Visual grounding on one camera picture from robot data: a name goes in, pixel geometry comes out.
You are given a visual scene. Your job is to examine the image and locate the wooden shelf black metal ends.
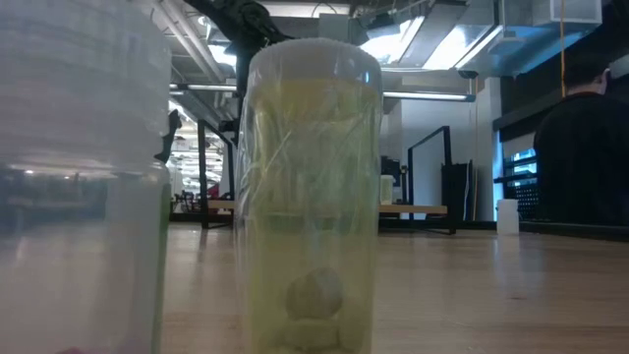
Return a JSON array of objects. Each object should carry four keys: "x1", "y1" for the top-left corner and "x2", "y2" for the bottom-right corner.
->
[{"x1": 198, "y1": 119, "x2": 458, "y2": 236}]

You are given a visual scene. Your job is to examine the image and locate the clear medicine bottle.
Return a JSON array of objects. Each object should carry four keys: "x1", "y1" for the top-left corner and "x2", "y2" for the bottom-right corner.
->
[{"x1": 0, "y1": 0, "x2": 174, "y2": 354}]

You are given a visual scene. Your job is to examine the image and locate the black monitor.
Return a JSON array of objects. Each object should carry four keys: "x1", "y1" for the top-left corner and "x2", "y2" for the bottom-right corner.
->
[{"x1": 380, "y1": 154, "x2": 410, "y2": 203}]

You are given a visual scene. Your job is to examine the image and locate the black chairs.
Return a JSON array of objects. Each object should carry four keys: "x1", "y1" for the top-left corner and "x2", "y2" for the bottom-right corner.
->
[{"x1": 170, "y1": 189, "x2": 200, "y2": 213}]

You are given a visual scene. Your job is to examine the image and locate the black panel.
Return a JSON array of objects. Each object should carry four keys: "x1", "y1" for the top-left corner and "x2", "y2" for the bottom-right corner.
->
[{"x1": 440, "y1": 157, "x2": 476, "y2": 222}]

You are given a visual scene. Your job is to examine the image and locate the grey ceiling box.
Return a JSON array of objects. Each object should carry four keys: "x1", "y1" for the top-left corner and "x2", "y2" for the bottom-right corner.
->
[{"x1": 317, "y1": 13, "x2": 351, "y2": 41}]

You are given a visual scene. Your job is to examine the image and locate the grey ceiling pipe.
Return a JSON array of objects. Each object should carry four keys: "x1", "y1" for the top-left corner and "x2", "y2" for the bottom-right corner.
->
[{"x1": 146, "y1": 0, "x2": 227, "y2": 85}]

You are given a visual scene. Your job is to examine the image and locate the black perforated cart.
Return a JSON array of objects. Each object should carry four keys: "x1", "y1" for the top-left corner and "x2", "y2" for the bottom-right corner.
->
[{"x1": 492, "y1": 170, "x2": 541, "y2": 222}]

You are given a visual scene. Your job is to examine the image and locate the person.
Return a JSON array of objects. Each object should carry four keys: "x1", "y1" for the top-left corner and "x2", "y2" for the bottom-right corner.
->
[{"x1": 533, "y1": 53, "x2": 629, "y2": 227}]

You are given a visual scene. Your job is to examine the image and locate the white ceiling box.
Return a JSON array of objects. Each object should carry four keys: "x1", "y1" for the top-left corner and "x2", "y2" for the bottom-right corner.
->
[{"x1": 533, "y1": 0, "x2": 603, "y2": 28}]

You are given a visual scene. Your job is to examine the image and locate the large silver air duct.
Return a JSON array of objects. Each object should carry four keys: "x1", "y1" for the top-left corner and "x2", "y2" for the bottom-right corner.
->
[{"x1": 357, "y1": 0, "x2": 535, "y2": 74}]

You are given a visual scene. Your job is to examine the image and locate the orange hanging cord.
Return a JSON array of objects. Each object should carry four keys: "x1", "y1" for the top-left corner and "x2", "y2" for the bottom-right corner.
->
[{"x1": 559, "y1": 0, "x2": 567, "y2": 99}]

